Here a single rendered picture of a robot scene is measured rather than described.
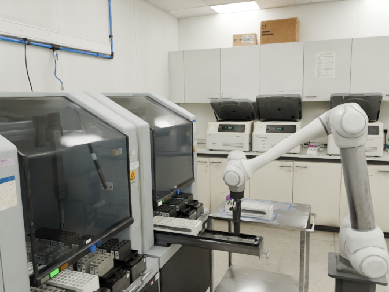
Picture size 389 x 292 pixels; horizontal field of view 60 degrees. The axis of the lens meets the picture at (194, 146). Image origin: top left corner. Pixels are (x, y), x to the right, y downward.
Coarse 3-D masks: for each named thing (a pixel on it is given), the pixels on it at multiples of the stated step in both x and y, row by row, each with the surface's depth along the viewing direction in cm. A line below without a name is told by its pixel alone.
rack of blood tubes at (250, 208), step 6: (246, 204) 219; (252, 204) 219; (258, 204) 219; (264, 204) 218; (228, 210) 218; (246, 210) 223; (252, 210) 222; (258, 210) 210; (264, 210) 209; (270, 210) 207; (246, 216) 214; (252, 216) 212; (258, 216) 211; (264, 216) 209; (270, 216) 208
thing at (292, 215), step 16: (224, 208) 231; (288, 208) 228; (304, 208) 228; (272, 224) 202; (288, 224) 200; (304, 224) 199; (304, 240) 196; (240, 272) 251; (256, 272) 250; (272, 272) 250; (224, 288) 231; (240, 288) 230; (256, 288) 230; (272, 288) 230; (288, 288) 229; (304, 288) 243
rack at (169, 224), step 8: (160, 216) 204; (160, 224) 194; (168, 224) 192; (176, 224) 191; (184, 224) 191; (192, 224) 191; (200, 224) 193; (176, 232) 191; (184, 232) 189; (192, 232) 187
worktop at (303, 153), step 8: (200, 144) 486; (200, 152) 429; (208, 152) 425; (216, 152) 421; (224, 152) 418; (248, 152) 408; (256, 152) 407; (304, 152) 401; (320, 152) 399; (384, 152) 390; (384, 160) 356
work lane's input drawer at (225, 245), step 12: (156, 240) 194; (168, 240) 192; (180, 240) 189; (192, 240) 186; (204, 240) 184; (216, 240) 182; (228, 240) 180; (240, 240) 182; (252, 240) 182; (240, 252) 177; (252, 252) 175; (264, 252) 179
